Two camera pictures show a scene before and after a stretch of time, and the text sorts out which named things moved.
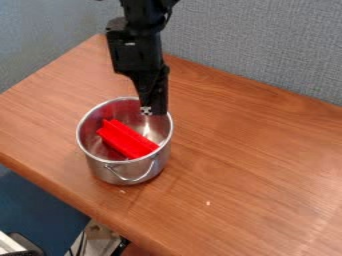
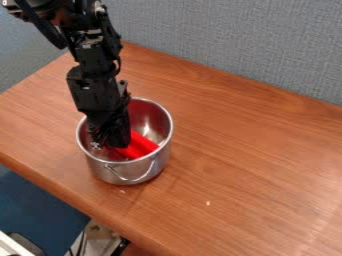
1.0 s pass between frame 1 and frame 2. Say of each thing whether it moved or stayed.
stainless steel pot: stayed
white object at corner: stayed
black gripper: moved
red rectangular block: stayed
